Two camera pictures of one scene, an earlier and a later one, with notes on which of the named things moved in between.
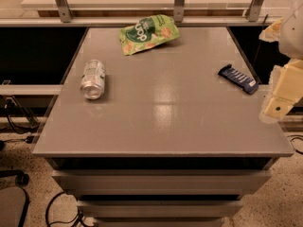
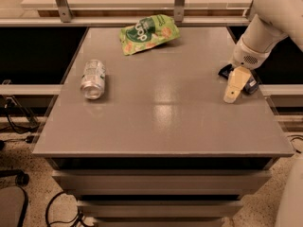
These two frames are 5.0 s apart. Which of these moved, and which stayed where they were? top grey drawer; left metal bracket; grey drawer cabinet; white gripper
Moved: white gripper
Stayed: top grey drawer; grey drawer cabinet; left metal bracket
